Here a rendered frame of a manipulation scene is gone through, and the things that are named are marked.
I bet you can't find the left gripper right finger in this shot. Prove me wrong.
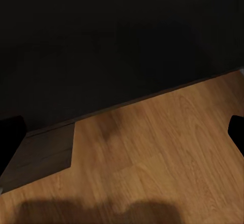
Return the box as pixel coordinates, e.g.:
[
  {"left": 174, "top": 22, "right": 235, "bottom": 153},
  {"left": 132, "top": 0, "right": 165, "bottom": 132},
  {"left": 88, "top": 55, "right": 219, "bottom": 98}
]
[{"left": 228, "top": 115, "right": 244, "bottom": 156}]

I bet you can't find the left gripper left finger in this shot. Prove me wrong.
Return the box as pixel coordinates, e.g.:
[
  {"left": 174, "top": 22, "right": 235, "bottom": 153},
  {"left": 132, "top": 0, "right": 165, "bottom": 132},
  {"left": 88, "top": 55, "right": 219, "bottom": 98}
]
[{"left": 0, "top": 115, "right": 26, "bottom": 177}]

